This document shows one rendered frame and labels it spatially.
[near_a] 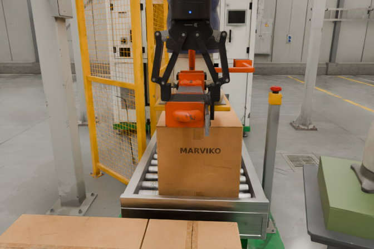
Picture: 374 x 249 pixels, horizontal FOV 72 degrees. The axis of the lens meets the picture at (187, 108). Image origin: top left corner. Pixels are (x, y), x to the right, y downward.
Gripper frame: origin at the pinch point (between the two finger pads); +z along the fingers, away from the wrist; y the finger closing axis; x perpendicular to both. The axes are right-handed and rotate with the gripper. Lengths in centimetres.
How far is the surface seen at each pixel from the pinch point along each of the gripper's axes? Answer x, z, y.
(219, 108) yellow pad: -42.8, 12.3, -9.2
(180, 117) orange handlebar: 6.2, 0.7, 1.7
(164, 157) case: -61, 41, 14
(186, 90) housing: -10.1, -1.0, 1.4
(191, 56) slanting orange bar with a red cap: -35.1, -7.2, 0.9
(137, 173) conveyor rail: -80, 61, 33
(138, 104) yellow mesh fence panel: -131, 34, 43
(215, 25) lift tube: -54, -18, -8
